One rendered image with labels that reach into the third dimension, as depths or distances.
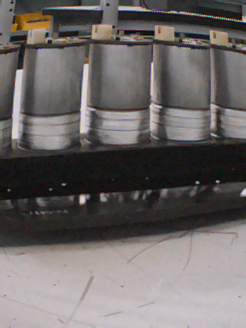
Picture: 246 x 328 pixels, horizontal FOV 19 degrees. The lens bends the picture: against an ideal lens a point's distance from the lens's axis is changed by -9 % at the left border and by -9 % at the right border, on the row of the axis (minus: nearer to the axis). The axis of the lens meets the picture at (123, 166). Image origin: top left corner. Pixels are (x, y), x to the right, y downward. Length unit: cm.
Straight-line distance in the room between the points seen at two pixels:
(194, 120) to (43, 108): 6
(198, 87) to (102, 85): 4
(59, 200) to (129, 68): 6
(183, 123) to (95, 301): 12
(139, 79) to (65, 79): 3
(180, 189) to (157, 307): 8
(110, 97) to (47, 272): 9
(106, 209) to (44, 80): 5
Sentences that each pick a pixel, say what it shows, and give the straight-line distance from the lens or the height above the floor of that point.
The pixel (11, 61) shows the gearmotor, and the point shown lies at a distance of 27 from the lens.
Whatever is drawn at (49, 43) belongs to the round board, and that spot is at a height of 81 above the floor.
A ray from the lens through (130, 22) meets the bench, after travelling 285.
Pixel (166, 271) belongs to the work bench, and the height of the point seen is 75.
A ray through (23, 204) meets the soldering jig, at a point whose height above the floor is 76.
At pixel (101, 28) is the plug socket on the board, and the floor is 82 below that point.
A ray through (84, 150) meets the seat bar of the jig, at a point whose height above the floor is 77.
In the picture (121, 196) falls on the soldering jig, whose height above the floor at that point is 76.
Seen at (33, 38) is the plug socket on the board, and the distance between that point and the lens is 27.
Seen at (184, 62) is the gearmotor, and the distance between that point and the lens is 29.
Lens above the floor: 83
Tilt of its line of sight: 14 degrees down
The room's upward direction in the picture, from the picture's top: 2 degrees clockwise
